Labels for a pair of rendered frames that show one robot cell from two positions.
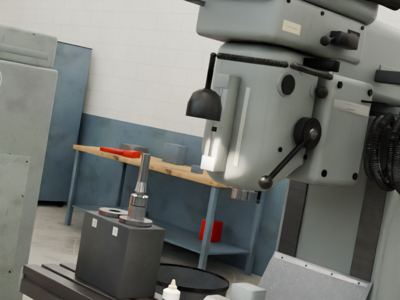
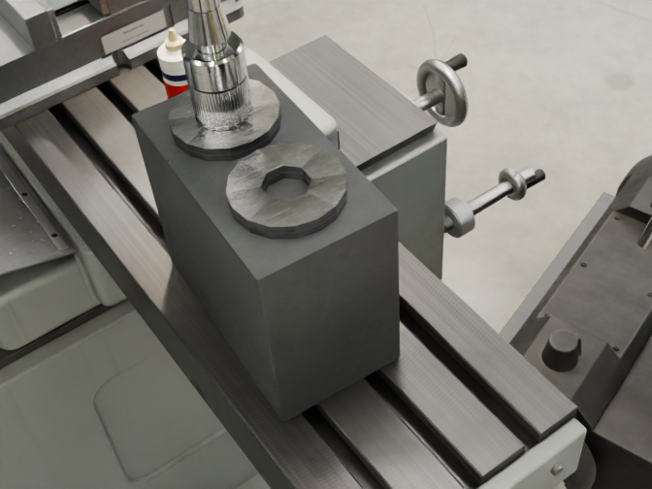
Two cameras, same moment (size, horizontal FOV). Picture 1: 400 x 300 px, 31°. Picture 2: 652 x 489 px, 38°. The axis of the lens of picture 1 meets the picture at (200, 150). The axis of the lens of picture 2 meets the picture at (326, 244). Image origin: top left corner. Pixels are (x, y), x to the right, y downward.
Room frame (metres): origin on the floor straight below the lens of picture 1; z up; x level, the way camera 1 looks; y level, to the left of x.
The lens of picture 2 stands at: (2.48, 0.35, 1.64)
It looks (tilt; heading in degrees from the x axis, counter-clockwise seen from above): 48 degrees down; 194
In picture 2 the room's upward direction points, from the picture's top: 6 degrees counter-clockwise
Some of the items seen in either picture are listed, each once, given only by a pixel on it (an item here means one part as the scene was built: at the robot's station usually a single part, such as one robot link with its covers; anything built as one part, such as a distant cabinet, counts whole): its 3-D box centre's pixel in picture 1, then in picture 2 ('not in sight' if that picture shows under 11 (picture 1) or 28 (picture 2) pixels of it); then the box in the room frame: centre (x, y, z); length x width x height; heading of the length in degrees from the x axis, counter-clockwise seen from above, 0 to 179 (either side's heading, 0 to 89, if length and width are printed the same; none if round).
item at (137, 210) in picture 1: (137, 208); (218, 84); (1.92, 0.14, 1.18); 0.05 x 0.05 x 0.06
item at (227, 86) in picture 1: (220, 122); not in sight; (1.57, -0.03, 1.45); 0.04 x 0.04 x 0.21; 45
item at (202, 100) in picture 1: (205, 103); not in sight; (1.48, 0.01, 1.48); 0.07 x 0.07 x 0.06
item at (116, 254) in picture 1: (119, 250); (269, 233); (1.95, 0.17, 1.05); 0.22 x 0.12 x 0.20; 41
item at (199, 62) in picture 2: (139, 196); (212, 49); (1.92, 0.14, 1.21); 0.05 x 0.05 x 0.01
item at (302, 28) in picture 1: (283, 29); not in sight; (1.67, -0.14, 1.68); 0.34 x 0.24 x 0.10; 135
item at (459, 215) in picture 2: not in sight; (493, 195); (1.37, 0.36, 0.53); 0.22 x 0.06 x 0.06; 135
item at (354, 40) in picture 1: (336, 40); not in sight; (1.60, -0.25, 1.66); 0.12 x 0.04 x 0.04; 135
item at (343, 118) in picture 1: (306, 126); not in sight; (1.78, -0.25, 1.47); 0.24 x 0.19 x 0.26; 45
